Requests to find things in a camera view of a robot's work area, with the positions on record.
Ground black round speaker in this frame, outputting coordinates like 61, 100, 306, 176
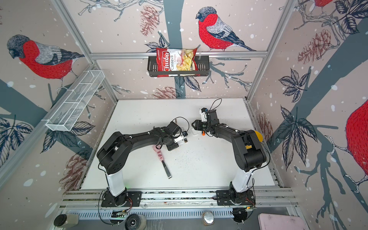
125, 214, 147, 230

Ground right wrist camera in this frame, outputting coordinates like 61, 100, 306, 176
200, 108, 209, 122

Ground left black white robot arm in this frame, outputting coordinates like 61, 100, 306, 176
97, 121, 187, 198

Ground white battery cover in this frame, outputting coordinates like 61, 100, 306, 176
191, 129, 200, 136

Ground pink pad corner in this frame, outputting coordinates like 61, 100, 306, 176
258, 213, 309, 230

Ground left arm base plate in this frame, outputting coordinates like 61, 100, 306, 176
101, 191, 142, 208

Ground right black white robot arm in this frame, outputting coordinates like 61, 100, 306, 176
191, 108, 268, 204

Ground pink handled scraper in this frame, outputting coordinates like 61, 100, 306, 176
153, 145, 172, 179

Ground black grey cylinder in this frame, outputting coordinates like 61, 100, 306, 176
53, 214, 79, 228

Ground red cassava chips bag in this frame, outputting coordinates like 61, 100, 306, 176
156, 48, 198, 72

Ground silver round cap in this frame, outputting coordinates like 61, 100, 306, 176
202, 211, 214, 226

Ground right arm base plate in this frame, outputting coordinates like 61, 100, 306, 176
215, 189, 255, 206

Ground white remote green buttons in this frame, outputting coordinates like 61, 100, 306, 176
174, 136, 188, 146

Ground white wire mesh shelf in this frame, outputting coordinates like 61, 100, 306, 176
46, 70, 105, 131

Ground black wall basket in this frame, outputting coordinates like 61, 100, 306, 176
147, 56, 210, 77

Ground yellow plastic cup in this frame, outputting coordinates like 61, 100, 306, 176
255, 131, 264, 142

